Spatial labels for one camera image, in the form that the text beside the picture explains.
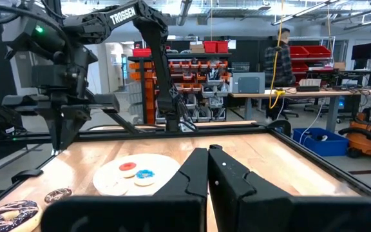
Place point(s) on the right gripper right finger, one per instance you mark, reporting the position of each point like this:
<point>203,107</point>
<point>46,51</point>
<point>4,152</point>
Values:
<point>234,193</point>

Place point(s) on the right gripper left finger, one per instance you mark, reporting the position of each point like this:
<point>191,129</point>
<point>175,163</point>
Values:
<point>185,183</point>

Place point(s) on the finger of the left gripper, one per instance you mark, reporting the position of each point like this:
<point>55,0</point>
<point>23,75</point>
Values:
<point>56,129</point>
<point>76,124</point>

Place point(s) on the small blue iced donut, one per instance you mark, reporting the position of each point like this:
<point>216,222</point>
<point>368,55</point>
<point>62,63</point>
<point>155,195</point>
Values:
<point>144,182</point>

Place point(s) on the small red iced donut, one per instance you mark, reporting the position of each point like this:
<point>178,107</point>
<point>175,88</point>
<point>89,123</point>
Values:
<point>122,167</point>

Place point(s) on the small chocolate sprinkle donut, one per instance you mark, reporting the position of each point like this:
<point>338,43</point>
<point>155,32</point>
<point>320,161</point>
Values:
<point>51,198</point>

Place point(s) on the small white sprinkle donut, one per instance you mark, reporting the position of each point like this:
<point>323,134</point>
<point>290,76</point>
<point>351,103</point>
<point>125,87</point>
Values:
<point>114,190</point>

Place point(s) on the large chocolate sprinkle donut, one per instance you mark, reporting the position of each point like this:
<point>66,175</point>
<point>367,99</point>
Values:
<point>27,212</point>

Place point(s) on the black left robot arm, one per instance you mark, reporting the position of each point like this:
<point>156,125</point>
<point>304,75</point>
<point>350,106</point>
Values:
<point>122,15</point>

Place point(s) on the white round plate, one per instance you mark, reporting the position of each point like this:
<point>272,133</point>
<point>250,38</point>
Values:
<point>159,162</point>

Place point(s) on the red plastic bin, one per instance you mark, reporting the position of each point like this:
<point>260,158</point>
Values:
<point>142,52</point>
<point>319,51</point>
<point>298,51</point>
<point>210,47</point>
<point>222,47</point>

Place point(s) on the shelf with orange bins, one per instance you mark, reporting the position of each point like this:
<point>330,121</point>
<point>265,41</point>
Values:
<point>188,83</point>

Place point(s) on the brown cardboard box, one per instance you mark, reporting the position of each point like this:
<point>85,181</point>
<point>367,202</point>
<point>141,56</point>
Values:
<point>196,48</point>

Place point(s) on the blue plastic bin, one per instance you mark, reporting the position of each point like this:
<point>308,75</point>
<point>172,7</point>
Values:
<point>333,146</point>

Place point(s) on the grey computer case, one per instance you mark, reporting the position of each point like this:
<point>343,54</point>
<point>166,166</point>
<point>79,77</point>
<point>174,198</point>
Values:
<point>248,83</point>

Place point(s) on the wooden workbench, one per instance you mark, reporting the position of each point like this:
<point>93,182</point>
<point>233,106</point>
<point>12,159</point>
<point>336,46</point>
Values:
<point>317,93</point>

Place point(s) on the person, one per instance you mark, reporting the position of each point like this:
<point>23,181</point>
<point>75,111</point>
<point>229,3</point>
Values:
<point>283,64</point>

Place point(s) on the orange shop vacuum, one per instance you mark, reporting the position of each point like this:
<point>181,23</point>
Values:
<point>362,141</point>

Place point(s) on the black monitor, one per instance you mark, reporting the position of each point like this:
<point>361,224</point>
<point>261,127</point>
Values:
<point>362,51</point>

